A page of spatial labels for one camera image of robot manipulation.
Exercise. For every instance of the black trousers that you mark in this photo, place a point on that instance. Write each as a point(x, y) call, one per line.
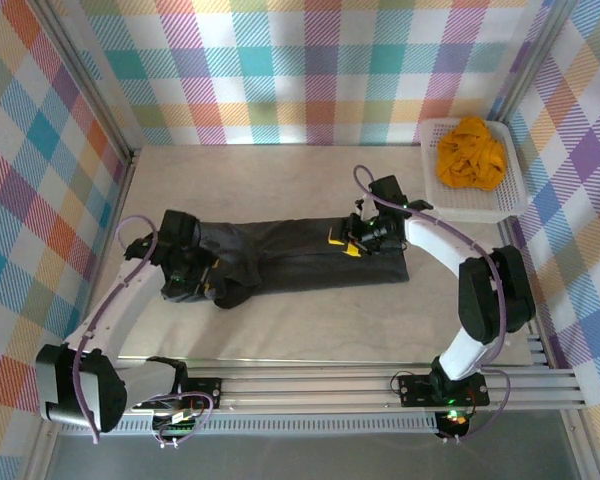
point(300, 265)

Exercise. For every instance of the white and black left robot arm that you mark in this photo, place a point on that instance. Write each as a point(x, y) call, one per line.
point(125, 295)

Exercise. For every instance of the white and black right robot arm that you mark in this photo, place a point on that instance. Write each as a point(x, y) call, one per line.
point(430, 240)

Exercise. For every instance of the crumpled yellow t-shirt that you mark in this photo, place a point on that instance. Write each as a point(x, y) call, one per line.
point(472, 155)

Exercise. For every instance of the white perforated plastic basket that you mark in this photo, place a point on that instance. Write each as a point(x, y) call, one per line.
point(510, 200)

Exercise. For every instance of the colourful plaid backdrop cloth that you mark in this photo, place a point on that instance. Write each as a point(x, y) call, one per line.
point(300, 60)

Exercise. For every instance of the grey metal shelf plate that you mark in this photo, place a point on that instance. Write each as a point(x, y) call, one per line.
point(305, 457)

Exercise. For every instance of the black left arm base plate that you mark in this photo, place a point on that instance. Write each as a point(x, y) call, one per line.
point(207, 392)

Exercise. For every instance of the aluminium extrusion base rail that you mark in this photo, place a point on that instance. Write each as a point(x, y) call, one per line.
point(305, 390)

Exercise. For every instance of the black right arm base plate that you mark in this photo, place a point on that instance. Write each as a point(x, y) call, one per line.
point(415, 390)

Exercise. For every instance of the aluminium frame post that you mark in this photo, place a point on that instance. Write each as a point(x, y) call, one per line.
point(535, 55)
point(80, 75)

